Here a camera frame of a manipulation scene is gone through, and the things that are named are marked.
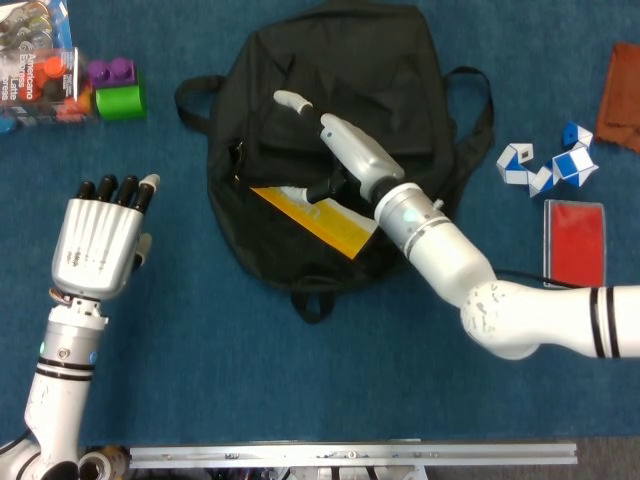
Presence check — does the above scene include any rust brown cloth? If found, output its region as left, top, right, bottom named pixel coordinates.
left=594, top=42, right=640, bottom=154

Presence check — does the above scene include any black backpack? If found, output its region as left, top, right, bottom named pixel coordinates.
left=173, top=0, right=496, bottom=325

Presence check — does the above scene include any clear plastic toy package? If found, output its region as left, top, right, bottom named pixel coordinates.
left=0, top=0, right=101, bottom=131

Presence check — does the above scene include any purple building block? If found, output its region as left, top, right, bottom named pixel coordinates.
left=88, top=57, right=137, bottom=90

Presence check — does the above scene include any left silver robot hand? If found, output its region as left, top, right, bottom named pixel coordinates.
left=51, top=173, right=161, bottom=301

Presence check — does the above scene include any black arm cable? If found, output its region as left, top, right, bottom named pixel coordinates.
left=492, top=269, right=586, bottom=290

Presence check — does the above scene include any blue white snake puzzle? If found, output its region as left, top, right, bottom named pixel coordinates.
left=498, top=121, right=600, bottom=197

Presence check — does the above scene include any red card case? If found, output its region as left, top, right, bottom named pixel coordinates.
left=543, top=198, right=607, bottom=289

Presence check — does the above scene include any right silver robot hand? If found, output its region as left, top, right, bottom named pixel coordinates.
left=273, top=89, right=406, bottom=206

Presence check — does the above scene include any green building block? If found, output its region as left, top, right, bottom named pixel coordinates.
left=94, top=74, right=149, bottom=121

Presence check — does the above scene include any aluminium rail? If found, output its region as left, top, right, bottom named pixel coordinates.
left=128, top=442, right=579, bottom=470

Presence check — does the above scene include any tape roll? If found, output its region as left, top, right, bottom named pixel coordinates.
left=77, top=446, right=130, bottom=480

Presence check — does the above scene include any white and yellow book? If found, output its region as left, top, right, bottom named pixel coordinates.
left=249, top=185, right=379, bottom=260

